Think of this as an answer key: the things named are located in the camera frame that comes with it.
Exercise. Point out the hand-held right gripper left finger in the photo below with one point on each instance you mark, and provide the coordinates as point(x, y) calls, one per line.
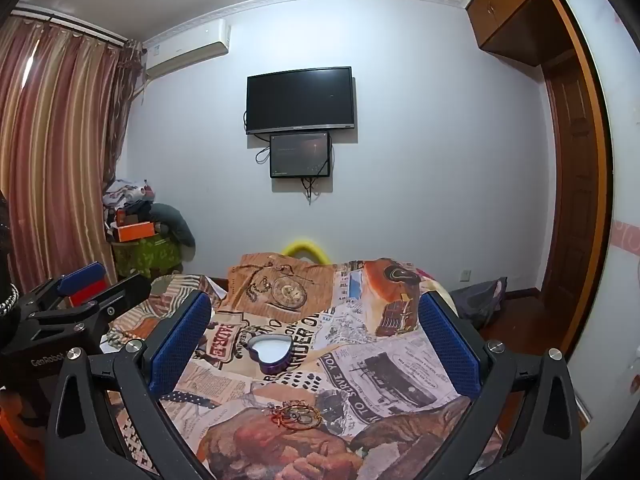
point(180, 345)

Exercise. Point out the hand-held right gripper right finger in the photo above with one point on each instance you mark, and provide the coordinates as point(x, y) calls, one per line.
point(447, 345)

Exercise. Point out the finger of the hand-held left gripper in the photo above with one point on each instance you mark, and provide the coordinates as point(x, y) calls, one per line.
point(127, 290)
point(82, 276)

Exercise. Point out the purple heart-shaped box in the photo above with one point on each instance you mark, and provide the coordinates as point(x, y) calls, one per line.
point(272, 355)

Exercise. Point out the red box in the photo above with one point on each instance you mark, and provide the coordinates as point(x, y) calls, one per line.
point(82, 298)

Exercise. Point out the green patterned storage box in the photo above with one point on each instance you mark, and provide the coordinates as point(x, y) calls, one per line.
point(145, 257)

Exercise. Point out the dark bag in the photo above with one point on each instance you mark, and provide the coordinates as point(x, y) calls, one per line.
point(475, 300)

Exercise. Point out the orange box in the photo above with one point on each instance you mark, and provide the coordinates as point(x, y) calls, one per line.
point(135, 231)

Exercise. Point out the pile of clothes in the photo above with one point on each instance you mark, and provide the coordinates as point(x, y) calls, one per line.
point(125, 192)

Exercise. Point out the printed blanket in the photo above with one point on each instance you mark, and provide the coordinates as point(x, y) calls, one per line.
point(350, 340)

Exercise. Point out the striped curtain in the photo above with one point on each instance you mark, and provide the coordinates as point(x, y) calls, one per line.
point(60, 135)

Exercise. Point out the yellow hoop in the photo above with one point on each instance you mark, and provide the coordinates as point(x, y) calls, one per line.
point(305, 245)

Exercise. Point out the wooden door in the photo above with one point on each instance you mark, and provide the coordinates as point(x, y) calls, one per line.
point(575, 185)

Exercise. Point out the small black monitor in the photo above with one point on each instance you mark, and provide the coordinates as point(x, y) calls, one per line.
point(300, 155)

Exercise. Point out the white air conditioner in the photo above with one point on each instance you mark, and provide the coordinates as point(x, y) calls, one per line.
point(185, 50)

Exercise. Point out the black curtain rod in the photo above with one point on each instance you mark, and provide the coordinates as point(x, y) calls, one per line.
point(75, 27)

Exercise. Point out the black television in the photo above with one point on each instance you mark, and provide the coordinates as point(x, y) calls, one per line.
point(300, 100)

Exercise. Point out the wooden overhead cabinet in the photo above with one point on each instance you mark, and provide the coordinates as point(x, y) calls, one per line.
point(505, 10)

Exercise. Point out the white wall socket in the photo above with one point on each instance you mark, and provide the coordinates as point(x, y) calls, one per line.
point(465, 274)

